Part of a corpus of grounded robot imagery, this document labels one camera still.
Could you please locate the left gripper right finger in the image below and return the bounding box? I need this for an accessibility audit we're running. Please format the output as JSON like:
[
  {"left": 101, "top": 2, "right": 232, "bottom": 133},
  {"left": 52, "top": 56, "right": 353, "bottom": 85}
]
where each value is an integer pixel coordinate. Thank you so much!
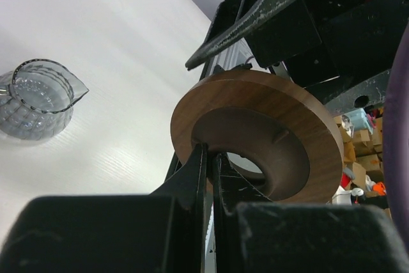
[{"left": 212, "top": 154, "right": 408, "bottom": 272}]

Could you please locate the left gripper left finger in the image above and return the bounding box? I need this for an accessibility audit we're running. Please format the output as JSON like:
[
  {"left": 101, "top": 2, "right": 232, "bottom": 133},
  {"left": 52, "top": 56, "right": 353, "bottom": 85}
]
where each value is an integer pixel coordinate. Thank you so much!
[{"left": 1, "top": 144, "right": 208, "bottom": 272}]

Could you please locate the brown wooden ring holder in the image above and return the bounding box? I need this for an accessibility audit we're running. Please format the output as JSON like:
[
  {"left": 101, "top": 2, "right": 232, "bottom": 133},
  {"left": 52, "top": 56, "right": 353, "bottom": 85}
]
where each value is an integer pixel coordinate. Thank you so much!
[{"left": 170, "top": 69, "right": 343, "bottom": 203}]

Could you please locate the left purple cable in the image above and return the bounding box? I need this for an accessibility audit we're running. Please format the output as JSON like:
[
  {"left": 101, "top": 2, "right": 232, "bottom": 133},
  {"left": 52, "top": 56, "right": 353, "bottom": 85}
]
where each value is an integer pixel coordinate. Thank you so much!
[{"left": 382, "top": 23, "right": 409, "bottom": 222}]

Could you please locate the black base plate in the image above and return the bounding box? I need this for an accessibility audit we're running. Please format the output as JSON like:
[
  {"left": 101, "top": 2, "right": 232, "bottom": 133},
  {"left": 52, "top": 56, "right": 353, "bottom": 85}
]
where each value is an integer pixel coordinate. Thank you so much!
[{"left": 164, "top": 0, "right": 409, "bottom": 273}]

